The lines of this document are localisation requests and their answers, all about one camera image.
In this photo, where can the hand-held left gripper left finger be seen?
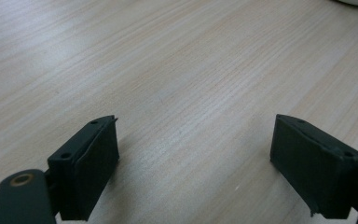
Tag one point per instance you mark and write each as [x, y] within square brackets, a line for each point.
[84, 168]

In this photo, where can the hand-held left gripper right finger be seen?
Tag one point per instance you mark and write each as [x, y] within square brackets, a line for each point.
[313, 168]

